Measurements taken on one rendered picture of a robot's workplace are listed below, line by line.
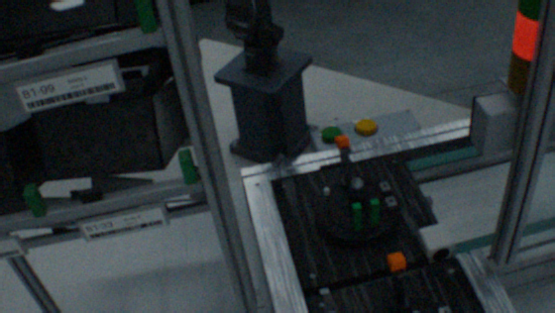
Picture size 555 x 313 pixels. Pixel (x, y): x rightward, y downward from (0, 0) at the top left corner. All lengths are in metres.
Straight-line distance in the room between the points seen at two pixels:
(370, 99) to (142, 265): 0.65
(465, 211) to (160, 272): 0.56
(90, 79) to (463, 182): 0.78
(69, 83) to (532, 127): 0.52
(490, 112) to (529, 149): 0.07
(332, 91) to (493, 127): 0.73
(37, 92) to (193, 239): 0.68
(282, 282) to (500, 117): 0.41
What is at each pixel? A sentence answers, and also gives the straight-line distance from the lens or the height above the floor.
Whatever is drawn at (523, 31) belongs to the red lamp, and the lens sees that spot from 0.68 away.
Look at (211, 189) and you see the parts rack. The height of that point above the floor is 1.30.
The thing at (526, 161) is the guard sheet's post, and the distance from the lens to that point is 0.75.
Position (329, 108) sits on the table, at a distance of 1.34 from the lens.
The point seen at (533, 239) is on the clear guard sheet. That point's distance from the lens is 0.92.
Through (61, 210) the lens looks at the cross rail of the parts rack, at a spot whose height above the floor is 1.31.
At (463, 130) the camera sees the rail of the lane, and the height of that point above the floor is 0.96.
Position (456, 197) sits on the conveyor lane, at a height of 0.92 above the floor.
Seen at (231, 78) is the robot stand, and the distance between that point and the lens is 1.12.
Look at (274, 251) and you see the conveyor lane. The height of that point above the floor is 0.95.
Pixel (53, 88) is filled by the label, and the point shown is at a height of 1.44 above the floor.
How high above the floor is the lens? 1.67
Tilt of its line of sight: 41 degrees down
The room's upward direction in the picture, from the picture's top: 8 degrees counter-clockwise
